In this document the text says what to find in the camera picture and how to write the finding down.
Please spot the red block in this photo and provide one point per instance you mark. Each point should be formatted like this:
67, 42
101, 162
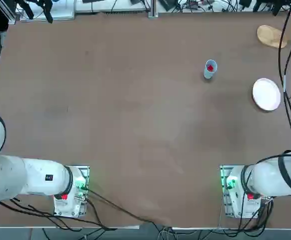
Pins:
210, 68

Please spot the blue plastic cup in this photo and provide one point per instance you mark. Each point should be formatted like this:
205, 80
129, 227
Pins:
206, 75

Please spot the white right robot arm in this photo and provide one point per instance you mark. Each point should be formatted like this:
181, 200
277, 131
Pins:
265, 175

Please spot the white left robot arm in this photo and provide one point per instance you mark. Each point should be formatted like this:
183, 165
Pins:
35, 177

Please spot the wooden cup rack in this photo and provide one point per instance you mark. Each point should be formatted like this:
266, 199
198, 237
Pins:
268, 36

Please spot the pink plate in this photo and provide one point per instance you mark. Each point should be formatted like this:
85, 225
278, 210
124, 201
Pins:
265, 95

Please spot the aluminium frame post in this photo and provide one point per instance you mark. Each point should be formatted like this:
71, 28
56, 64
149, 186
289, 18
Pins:
153, 10

